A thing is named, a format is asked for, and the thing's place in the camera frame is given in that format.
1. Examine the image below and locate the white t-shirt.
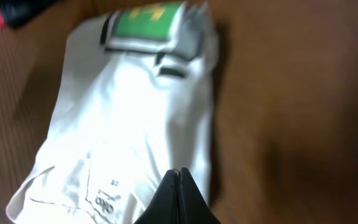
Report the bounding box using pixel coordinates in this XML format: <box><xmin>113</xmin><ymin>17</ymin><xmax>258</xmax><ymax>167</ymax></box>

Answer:
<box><xmin>6</xmin><ymin>1</ymin><xmax>219</xmax><ymax>223</ymax></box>

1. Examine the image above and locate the black folded garment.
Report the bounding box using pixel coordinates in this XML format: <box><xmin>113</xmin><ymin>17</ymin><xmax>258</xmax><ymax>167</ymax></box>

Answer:
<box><xmin>0</xmin><ymin>0</ymin><xmax>57</xmax><ymax>29</ymax></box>

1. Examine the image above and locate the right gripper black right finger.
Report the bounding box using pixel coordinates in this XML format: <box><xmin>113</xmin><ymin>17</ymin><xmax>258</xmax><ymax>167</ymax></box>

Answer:
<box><xmin>178</xmin><ymin>167</ymin><xmax>220</xmax><ymax>224</ymax></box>

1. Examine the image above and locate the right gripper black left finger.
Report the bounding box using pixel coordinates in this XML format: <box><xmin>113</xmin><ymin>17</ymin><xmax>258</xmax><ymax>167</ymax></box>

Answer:
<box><xmin>134</xmin><ymin>170</ymin><xmax>178</xmax><ymax>224</ymax></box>

